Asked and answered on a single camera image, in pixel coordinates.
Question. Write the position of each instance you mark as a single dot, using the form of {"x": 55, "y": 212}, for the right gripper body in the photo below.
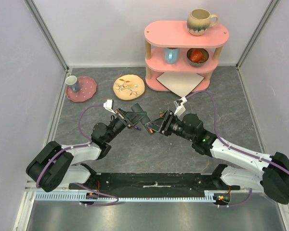
{"x": 166, "y": 121}

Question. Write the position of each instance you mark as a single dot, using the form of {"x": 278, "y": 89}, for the pink dotted plate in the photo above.
{"x": 88, "y": 88}

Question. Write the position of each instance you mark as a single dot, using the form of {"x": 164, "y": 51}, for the slotted cable duct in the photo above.
{"x": 84, "y": 196}

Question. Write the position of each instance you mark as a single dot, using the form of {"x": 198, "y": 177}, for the pink three-tier shelf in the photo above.
{"x": 174, "y": 34}

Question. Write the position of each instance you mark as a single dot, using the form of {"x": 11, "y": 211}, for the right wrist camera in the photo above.
{"x": 180, "y": 108}

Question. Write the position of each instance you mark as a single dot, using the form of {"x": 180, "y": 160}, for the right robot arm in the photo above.
{"x": 263, "y": 172}

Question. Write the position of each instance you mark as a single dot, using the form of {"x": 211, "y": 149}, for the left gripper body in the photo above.
{"x": 121, "y": 116}

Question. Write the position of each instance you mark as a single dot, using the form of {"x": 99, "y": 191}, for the black remote control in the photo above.
{"x": 135, "y": 107}

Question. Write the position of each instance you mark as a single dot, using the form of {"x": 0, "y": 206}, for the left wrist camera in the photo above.
{"x": 108, "y": 105}

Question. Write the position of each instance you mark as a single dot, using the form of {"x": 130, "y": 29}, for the grey small cup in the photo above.
{"x": 73, "y": 83}

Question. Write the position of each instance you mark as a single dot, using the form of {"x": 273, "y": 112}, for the white square board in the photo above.
{"x": 180, "y": 84}

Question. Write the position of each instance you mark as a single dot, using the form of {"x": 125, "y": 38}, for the light blue mug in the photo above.
{"x": 171, "y": 55}

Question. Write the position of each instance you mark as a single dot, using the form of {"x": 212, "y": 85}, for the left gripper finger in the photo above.
{"x": 140, "y": 120}
{"x": 133, "y": 114}

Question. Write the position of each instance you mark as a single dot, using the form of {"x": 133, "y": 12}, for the yellow bird plate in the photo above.
{"x": 129, "y": 87}

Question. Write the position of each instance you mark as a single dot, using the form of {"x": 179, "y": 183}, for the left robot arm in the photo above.
{"x": 57, "y": 163}

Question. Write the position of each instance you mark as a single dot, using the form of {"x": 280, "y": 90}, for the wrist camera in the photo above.
{"x": 108, "y": 105}
{"x": 180, "y": 108}

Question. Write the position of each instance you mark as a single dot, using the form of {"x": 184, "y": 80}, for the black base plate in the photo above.
{"x": 179, "y": 184}

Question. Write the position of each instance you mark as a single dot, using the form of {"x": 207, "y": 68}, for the orange cup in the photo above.
{"x": 197, "y": 56}

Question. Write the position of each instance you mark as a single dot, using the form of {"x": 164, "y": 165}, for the beige ceramic mug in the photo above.
{"x": 200, "y": 20}

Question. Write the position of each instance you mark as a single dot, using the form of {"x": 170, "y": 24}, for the green and red batteries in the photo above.
{"x": 161, "y": 113}

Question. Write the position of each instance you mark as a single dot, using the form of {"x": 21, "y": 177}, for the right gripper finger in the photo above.
{"x": 155, "y": 129}
{"x": 157, "y": 123}

